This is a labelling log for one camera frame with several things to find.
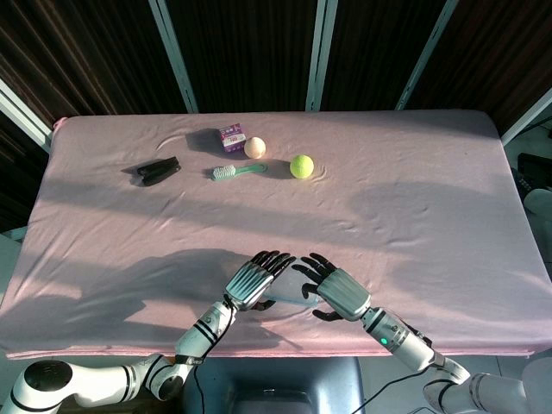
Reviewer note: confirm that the yellow-green tennis ball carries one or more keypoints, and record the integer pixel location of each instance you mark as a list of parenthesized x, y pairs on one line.
[(301, 166)]

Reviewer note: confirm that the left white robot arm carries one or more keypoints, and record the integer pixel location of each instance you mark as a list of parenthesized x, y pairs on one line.
[(99, 379)]

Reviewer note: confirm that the transparent plastic container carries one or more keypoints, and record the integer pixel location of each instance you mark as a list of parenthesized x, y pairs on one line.
[(290, 282)]

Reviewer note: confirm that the small purple box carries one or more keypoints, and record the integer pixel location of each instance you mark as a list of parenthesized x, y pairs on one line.
[(232, 138)]

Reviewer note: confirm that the black stapler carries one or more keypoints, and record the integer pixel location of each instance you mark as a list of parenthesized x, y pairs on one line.
[(157, 171)]

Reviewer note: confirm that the beige ball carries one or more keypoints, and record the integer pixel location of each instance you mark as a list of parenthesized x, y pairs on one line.
[(255, 147)]

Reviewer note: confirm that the dark brown pleated curtain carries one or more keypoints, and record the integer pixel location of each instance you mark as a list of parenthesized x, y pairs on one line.
[(254, 47)]

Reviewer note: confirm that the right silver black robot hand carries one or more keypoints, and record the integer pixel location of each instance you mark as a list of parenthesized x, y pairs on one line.
[(345, 293)]

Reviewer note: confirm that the light blue window post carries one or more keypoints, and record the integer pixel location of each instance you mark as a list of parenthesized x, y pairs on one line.
[(424, 56), (320, 56), (174, 56), (528, 114), (23, 114)]

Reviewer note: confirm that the grey-blue robot torso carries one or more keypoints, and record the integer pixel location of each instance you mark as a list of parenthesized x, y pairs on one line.
[(276, 384)]

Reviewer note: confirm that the pink tablecloth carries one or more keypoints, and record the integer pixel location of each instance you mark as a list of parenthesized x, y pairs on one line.
[(172, 233)]

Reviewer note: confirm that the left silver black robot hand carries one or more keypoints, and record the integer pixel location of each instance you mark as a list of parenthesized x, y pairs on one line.
[(248, 282)]

